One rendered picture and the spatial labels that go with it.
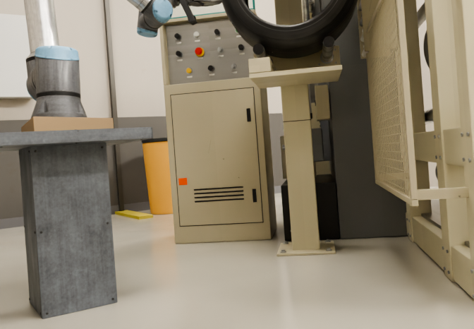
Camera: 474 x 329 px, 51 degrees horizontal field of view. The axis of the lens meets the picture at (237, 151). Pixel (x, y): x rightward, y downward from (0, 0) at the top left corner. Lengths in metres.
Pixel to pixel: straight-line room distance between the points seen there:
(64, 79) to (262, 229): 1.42
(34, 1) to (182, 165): 1.21
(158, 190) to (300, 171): 2.22
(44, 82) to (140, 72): 3.16
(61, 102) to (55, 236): 0.46
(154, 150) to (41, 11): 2.46
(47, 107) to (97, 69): 3.04
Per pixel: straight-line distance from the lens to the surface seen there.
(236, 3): 2.09
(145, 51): 5.02
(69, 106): 1.81
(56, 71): 1.84
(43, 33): 2.08
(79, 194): 1.76
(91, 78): 4.80
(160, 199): 4.38
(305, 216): 2.38
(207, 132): 2.77
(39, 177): 1.74
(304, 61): 2.36
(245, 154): 2.73
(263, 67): 2.02
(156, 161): 4.35
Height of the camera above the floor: 0.49
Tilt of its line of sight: level
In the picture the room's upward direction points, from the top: 4 degrees counter-clockwise
